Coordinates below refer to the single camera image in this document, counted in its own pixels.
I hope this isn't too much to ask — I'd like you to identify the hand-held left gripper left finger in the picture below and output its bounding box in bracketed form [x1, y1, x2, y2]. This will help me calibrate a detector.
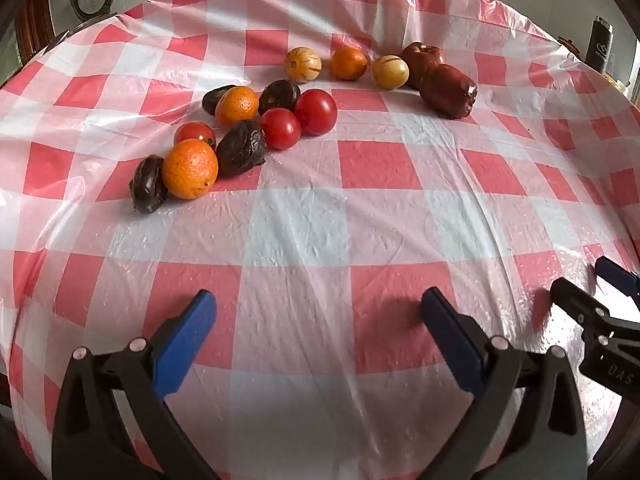
[51, 289, 221, 480]

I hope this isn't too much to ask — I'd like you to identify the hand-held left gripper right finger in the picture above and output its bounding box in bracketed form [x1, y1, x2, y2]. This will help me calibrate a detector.
[415, 287, 590, 480]

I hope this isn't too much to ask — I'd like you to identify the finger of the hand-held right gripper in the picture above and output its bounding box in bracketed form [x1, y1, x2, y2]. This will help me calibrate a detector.
[594, 256, 640, 307]
[550, 276, 627, 343]

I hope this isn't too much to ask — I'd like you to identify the orange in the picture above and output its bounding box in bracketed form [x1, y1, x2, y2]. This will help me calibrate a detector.
[330, 47, 369, 81]
[215, 86, 260, 128]
[161, 138, 220, 200]

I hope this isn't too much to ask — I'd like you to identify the striped yellow pepino melon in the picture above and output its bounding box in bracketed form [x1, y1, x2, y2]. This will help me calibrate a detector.
[283, 46, 322, 83]

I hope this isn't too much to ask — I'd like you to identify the red white checkered tablecloth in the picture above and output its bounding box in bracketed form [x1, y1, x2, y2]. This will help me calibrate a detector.
[0, 0, 640, 480]

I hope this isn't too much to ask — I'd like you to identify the red tomato with green stem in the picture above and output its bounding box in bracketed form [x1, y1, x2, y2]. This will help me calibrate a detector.
[173, 121, 217, 150]

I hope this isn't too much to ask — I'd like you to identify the dark bottle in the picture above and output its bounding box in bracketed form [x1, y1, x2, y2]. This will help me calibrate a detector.
[589, 16, 615, 72]

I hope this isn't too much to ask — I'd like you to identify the dark brown avocado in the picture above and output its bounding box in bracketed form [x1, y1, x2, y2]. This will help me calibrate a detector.
[201, 85, 238, 116]
[258, 79, 302, 115]

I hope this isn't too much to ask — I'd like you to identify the dark red wax apple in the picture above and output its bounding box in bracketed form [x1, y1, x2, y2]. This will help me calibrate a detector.
[400, 42, 446, 81]
[419, 64, 479, 120]

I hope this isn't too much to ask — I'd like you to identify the plain yellow pepino melon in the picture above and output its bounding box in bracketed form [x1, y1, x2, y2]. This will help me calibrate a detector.
[371, 55, 410, 90]

